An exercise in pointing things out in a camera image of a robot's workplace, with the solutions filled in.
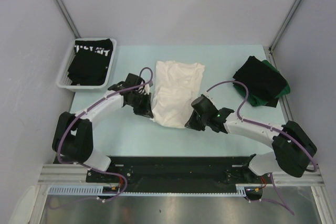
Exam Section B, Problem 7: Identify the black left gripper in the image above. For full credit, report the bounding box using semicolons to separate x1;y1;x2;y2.
128;92;153;119

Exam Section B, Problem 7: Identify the white floral print t-shirt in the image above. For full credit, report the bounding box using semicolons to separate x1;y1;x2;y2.
152;60;205;129

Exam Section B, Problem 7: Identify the white plastic laundry basket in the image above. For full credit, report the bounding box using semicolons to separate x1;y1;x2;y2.
56;38;117;92

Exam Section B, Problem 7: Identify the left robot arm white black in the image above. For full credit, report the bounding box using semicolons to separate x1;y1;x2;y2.
52;73;153;182

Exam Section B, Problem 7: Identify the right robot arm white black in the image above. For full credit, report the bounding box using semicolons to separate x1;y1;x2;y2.
185;95;317;183

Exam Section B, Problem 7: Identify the folded green t-shirt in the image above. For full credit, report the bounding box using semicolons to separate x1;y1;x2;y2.
233;60;291;108

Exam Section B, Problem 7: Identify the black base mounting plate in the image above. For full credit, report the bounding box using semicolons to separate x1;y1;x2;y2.
86;156;271;194

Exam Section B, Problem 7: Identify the folded black t-shirt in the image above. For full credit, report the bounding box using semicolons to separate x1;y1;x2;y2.
232;56;287;109

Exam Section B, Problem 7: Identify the black t-shirt white lettering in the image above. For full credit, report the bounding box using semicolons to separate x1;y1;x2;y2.
68;39;114;86

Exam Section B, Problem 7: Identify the light blue cable duct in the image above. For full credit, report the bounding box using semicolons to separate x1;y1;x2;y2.
48;185;246;197

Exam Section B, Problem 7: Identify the aluminium front frame rail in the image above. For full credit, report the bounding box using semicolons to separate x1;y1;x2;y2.
38;164;324;187

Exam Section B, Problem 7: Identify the left rear aluminium post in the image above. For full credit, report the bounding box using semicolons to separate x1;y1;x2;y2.
53;0;81;39

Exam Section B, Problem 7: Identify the aluminium post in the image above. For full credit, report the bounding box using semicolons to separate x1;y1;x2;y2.
53;0;81;39
268;0;303;53

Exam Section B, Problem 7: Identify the right rear aluminium post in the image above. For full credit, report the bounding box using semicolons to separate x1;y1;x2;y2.
268;0;303;53

